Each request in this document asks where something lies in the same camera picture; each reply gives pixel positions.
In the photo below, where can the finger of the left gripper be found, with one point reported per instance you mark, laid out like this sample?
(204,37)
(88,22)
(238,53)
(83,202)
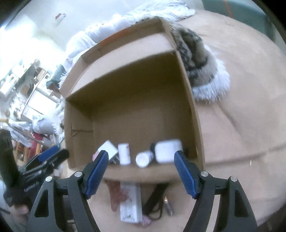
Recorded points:
(48,153)
(35,168)

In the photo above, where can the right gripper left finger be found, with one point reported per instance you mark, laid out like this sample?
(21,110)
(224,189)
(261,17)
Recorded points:
(48,211)

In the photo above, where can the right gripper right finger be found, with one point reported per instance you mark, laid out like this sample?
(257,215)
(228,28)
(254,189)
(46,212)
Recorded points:
(234,212)

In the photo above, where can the white USB charger plug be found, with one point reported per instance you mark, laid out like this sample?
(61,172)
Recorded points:
(110,149)

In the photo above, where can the dark red blister pack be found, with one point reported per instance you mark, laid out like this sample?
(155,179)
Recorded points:
(117,195)

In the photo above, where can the white bottle red label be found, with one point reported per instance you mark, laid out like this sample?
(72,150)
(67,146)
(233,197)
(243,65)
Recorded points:
(124,154)

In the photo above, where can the small silver metal cylinder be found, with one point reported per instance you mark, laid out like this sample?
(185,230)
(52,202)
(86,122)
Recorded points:
(168,206)

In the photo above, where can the white pill bottle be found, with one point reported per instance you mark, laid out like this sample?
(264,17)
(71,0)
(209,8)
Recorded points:
(143,159)

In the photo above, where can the white remote control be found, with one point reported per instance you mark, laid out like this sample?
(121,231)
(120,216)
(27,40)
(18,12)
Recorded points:
(165,150)

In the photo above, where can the grey stuffed bag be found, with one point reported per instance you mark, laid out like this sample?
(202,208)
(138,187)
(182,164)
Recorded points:
(42,125)

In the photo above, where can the wooden chair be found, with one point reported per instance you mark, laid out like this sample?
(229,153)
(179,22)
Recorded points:
(23,154)

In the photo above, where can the teal armchair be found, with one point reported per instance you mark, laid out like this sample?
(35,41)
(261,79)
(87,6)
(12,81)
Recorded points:
(54,83)

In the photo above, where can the open cardboard box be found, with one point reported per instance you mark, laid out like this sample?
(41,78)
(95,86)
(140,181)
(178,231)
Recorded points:
(130,88)

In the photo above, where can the furry black white blanket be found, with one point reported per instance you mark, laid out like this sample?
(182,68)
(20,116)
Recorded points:
(207,75)

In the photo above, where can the white crumpled duvet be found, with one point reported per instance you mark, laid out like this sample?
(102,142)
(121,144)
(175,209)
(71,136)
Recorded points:
(173,11)

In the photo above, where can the teal cushion orange stripe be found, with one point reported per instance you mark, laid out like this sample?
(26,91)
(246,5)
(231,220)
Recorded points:
(246,12)

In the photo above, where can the red white wall fixture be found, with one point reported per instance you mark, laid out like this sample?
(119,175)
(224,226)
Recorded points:
(59,17)

